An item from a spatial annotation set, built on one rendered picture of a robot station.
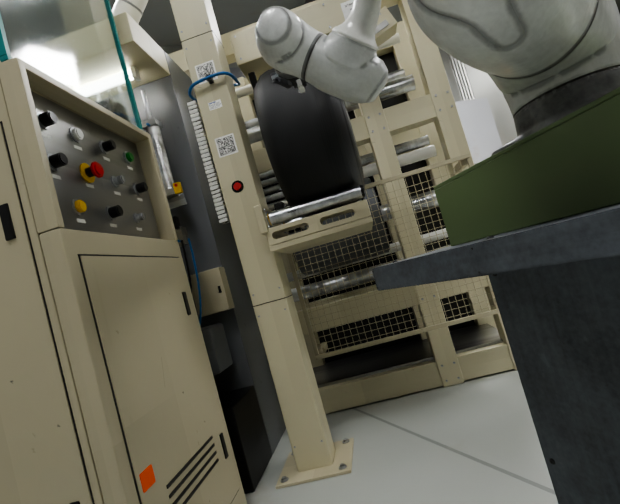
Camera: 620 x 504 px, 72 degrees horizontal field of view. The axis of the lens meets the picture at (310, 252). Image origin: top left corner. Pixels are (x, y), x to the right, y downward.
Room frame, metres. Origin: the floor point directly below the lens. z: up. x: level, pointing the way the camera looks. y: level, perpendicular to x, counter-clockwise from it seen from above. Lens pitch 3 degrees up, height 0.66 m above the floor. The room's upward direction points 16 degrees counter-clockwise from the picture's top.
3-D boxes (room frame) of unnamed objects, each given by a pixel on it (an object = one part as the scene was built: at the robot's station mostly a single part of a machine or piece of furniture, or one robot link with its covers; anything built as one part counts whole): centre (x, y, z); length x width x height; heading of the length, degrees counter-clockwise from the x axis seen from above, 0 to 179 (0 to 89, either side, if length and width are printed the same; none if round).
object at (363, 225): (1.61, -0.07, 0.80); 0.37 x 0.36 x 0.02; 173
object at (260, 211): (1.63, 0.10, 0.90); 0.40 x 0.03 x 0.10; 173
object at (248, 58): (1.89, -0.23, 1.71); 0.61 x 0.25 x 0.15; 83
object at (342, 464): (1.62, 0.18, 0.01); 0.27 x 0.27 x 0.02; 83
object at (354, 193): (1.47, -0.06, 0.90); 0.35 x 0.05 x 0.05; 83
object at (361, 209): (1.47, -0.05, 0.84); 0.36 x 0.09 x 0.06; 83
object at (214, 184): (1.60, 0.27, 1.19); 0.05 x 0.04 x 0.48; 173
